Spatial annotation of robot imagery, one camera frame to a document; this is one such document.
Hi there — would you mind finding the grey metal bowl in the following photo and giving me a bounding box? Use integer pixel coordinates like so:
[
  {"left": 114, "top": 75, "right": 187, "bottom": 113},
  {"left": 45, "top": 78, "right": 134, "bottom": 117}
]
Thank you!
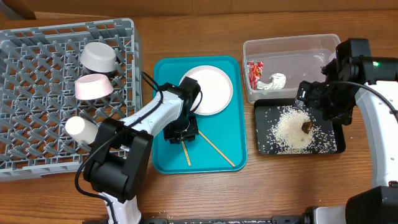
[{"left": 80, "top": 42, "right": 116, "bottom": 73}]

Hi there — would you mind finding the brown food scrap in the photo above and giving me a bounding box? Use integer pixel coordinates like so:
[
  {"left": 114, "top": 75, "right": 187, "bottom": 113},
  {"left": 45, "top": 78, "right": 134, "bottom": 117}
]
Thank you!
[{"left": 302, "top": 121, "right": 313, "bottom": 134}]

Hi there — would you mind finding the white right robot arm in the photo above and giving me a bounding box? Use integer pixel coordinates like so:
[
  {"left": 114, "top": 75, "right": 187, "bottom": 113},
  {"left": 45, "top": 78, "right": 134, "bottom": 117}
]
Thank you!
[{"left": 294, "top": 57, "right": 397, "bottom": 223}]

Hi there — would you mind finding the grey plastic dishwasher rack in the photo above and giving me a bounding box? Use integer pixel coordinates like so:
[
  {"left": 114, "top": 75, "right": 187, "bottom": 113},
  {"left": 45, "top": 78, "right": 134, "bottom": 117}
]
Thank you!
[{"left": 1, "top": 18, "right": 143, "bottom": 182}]

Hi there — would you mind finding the white small cup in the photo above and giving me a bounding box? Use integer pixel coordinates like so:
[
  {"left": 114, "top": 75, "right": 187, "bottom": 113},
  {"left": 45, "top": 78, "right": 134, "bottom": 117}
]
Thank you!
[{"left": 65, "top": 116, "right": 98, "bottom": 144}]

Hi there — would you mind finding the red snack wrapper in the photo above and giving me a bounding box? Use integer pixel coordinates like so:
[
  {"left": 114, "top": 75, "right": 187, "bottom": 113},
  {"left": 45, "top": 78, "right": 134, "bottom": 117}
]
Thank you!
[{"left": 246, "top": 60, "right": 264, "bottom": 90}]

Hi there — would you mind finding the large white round plate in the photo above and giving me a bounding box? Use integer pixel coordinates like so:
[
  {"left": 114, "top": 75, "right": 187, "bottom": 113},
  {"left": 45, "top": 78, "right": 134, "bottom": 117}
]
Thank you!
[{"left": 180, "top": 65, "right": 233, "bottom": 116}]

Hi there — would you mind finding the white tissue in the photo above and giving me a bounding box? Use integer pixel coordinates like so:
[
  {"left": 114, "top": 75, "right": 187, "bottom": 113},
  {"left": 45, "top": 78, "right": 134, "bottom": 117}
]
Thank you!
[{"left": 256, "top": 73, "right": 287, "bottom": 90}]

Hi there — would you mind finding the black rectangular tray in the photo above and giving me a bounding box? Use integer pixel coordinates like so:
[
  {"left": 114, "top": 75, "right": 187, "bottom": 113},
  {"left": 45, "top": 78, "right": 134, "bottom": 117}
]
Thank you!
[{"left": 254, "top": 96, "right": 346, "bottom": 156}]

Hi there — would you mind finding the pile of white rice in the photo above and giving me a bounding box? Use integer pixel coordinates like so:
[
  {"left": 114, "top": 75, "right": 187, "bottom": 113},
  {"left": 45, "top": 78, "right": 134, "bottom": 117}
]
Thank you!
[{"left": 258, "top": 105, "right": 337, "bottom": 155}]

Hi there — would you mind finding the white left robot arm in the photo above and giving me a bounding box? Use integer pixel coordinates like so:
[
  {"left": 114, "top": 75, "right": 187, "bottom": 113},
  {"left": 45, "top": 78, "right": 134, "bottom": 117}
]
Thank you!
[{"left": 75, "top": 81, "right": 202, "bottom": 223}]

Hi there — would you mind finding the wooden chopstick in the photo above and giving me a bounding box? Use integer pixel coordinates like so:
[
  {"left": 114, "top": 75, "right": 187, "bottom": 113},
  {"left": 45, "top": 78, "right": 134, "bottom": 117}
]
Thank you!
[
  {"left": 181, "top": 141, "right": 192, "bottom": 166},
  {"left": 198, "top": 130, "right": 236, "bottom": 167}
]

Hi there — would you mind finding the clear plastic waste bin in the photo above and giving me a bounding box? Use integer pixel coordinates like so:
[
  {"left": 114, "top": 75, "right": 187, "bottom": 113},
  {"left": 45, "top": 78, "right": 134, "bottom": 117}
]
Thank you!
[{"left": 242, "top": 34, "right": 341, "bottom": 103}]

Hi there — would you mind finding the teal plastic serving tray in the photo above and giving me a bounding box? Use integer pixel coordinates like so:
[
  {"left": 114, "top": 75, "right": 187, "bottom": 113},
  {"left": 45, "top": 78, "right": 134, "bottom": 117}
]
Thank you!
[{"left": 152, "top": 56, "right": 248, "bottom": 174}]

